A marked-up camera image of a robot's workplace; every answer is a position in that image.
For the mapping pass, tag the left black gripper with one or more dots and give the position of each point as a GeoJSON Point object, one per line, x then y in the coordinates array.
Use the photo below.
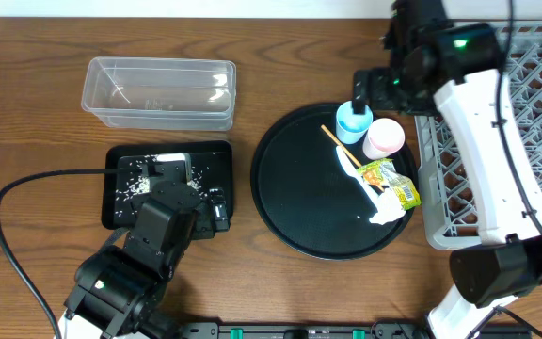
{"type": "Point", "coordinates": [210, 213]}

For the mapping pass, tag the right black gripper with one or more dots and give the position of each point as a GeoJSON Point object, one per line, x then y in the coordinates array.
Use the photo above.
{"type": "Point", "coordinates": [360, 89]}

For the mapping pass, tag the light blue cup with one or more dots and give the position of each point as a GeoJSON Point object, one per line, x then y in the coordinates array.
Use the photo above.
{"type": "Point", "coordinates": [351, 127]}

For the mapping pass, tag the rice grains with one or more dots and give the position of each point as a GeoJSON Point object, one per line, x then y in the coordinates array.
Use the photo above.
{"type": "Point", "coordinates": [134, 185]}

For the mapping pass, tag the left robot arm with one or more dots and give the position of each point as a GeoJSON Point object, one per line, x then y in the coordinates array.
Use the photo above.
{"type": "Point", "coordinates": [118, 288]}

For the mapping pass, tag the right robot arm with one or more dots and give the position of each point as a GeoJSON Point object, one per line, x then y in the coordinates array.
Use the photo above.
{"type": "Point", "coordinates": [457, 72]}

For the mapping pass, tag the grey dishwasher rack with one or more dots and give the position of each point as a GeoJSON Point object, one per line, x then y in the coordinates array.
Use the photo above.
{"type": "Point", "coordinates": [449, 213]}

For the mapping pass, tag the black rectangular tray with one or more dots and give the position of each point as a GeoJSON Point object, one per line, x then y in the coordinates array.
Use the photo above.
{"type": "Point", "coordinates": [211, 163]}

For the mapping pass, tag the pink cup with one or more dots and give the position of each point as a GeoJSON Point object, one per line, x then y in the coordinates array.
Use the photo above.
{"type": "Point", "coordinates": [384, 137]}

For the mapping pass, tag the wooden chopstick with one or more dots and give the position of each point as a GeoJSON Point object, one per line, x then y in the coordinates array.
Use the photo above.
{"type": "Point", "coordinates": [353, 159]}

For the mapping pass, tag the white plastic spoon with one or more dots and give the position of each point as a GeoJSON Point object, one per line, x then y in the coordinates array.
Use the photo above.
{"type": "Point", "coordinates": [350, 171]}

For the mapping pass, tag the yellow snack wrapper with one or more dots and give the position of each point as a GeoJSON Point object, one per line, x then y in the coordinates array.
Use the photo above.
{"type": "Point", "coordinates": [382, 172]}

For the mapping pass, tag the round black serving tray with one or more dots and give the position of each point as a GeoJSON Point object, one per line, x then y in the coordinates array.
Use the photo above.
{"type": "Point", "coordinates": [304, 196]}

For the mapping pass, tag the crumpled white napkin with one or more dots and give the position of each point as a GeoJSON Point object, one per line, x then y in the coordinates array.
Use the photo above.
{"type": "Point", "coordinates": [388, 208]}

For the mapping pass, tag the clear plastic bin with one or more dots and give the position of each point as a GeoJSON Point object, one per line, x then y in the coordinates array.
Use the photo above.
{"type": "Point", "coordinates": [161, 93]}

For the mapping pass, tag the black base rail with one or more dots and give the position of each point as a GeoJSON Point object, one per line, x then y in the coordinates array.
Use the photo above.
{"type": "Point", "coordinates": [378, 330]}

